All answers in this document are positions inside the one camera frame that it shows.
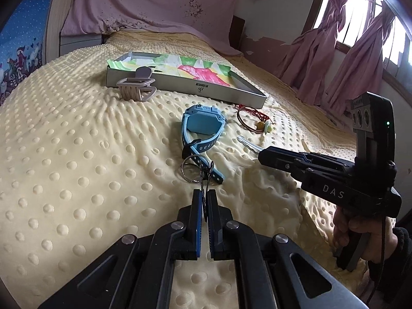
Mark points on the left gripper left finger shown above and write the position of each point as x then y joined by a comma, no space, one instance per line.
136,272

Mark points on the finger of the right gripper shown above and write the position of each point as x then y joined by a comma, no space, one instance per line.
298,170
276,157

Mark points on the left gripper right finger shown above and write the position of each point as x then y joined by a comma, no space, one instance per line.
271,272

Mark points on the white hair clip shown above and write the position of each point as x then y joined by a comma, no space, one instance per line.
252,147

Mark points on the black key with rings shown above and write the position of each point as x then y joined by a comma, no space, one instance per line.
197,169

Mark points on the pink curtain left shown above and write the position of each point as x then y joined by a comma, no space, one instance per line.
309,56

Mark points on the pink curtain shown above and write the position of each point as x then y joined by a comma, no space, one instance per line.
362,67
309,56

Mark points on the pink curtain right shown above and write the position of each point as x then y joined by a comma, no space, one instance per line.
362,67

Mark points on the blue smart watch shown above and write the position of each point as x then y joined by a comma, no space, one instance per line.
201,128

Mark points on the yellow dotted bed blanket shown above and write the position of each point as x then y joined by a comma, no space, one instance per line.
80,167

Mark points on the grey metal tray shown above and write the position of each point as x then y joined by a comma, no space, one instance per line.
243,93

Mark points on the colourful bear drawing paper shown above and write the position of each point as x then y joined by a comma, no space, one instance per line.
175,65

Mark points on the window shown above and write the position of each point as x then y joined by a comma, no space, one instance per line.
397,48

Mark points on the grey hair claw clip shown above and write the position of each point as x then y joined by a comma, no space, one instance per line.
139,88

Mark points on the pink sheet on headboard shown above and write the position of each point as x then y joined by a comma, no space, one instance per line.
210,20

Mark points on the grey bedside drawer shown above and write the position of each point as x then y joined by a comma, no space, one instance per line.
72,43

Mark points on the blue patterned wardrobe cover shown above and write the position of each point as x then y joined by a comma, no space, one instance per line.
21,43

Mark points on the wooden headboard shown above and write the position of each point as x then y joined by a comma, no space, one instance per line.
56,17

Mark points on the brown cord bead pendant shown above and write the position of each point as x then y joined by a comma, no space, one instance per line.
263,123

